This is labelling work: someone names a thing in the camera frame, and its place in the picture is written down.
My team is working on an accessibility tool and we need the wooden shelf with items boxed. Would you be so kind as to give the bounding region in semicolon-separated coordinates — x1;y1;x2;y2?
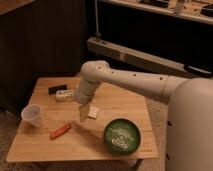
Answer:
101;0;213;25

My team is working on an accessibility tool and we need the vertical metal pole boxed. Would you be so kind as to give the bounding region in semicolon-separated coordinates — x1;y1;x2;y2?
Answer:
94;0;101;42

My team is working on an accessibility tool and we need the long grey metal beam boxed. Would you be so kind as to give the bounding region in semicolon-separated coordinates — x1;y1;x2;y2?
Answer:
87;37;213;79

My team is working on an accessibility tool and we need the wooden side table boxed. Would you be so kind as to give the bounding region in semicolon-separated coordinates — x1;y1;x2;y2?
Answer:
7;77;158;162

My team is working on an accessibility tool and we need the small white square block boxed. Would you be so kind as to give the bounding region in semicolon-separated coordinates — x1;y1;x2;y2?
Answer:
88;106;100;119

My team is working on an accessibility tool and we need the white remote control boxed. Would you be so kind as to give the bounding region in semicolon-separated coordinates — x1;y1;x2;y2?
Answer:
55;90;75;102

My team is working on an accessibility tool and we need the green patterned bowl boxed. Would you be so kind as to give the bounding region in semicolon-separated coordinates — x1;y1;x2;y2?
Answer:
103;118;141;155

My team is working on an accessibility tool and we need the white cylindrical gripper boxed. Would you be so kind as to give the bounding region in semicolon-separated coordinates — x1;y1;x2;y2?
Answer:
74;89;95;122

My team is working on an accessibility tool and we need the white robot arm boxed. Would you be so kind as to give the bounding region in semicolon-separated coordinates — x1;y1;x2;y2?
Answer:
74;60;213;171

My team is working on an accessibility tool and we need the black rectangular block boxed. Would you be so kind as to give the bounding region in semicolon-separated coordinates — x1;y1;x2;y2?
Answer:
48;85;67;95

